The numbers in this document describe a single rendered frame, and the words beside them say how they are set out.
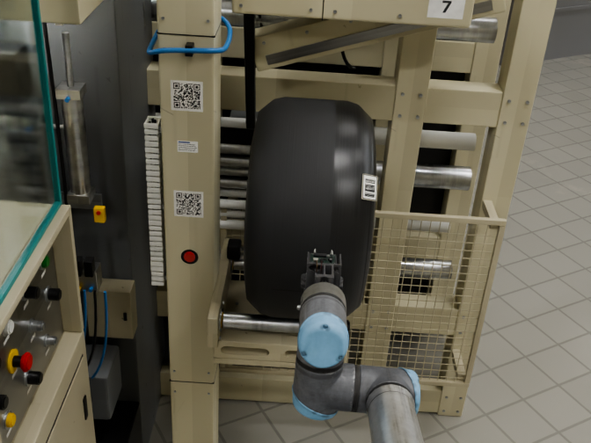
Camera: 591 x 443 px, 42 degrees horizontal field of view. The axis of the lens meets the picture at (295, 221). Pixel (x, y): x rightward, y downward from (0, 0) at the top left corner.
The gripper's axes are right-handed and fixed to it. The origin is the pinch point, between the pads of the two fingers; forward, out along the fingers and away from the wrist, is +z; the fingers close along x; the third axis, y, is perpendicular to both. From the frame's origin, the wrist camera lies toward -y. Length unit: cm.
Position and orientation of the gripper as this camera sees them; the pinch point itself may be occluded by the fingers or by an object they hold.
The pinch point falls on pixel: (321, 265)
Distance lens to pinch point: 171.7
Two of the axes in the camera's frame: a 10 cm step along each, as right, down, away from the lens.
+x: -10.0, -0.6, 0.0
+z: 0.3, -4.0, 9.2
